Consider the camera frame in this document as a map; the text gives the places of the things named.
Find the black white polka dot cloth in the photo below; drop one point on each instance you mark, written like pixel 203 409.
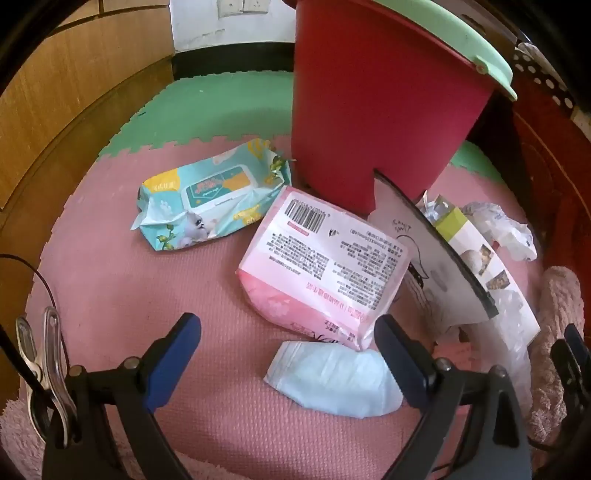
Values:
pixel 545 78

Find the pale blue soft pad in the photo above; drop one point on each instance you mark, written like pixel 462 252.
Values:
pixel 332 378

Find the metal spring clip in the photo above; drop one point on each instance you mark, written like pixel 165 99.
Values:
pixel 53 350

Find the crumpled white plastic bag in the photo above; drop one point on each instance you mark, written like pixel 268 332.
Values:
pixel 503 230

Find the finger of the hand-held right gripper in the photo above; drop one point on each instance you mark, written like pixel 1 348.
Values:
pixel 565 355

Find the red bucket green rim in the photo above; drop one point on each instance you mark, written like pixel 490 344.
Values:
pixel 369 115

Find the pink fluffy cloth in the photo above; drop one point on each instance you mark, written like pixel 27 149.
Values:
pixel 558 300
pixel 18 438

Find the teal wet wipes packet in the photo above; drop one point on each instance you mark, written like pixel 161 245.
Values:
pixel 207 198

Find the white green selfie stick box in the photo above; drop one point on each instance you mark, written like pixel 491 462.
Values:
pixel 480 258

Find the wooden wardrobe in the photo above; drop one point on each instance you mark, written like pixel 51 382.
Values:
pixel 69 92

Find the green foam mat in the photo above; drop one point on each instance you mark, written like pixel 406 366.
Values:
pixel 207 106

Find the white drawn cardboard sheet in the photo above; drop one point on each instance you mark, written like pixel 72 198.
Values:
pixel 425 249

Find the white crinkled plastic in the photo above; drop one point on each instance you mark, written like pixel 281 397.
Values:
pixel 503 360

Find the pink tissue packet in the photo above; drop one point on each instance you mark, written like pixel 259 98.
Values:
pixel 323 258

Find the pink foam mat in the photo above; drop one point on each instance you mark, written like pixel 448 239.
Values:
pixel 115 277

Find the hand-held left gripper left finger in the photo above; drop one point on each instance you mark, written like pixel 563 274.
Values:
pixel 178 350

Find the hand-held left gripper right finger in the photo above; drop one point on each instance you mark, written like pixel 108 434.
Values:
pixel 397 355

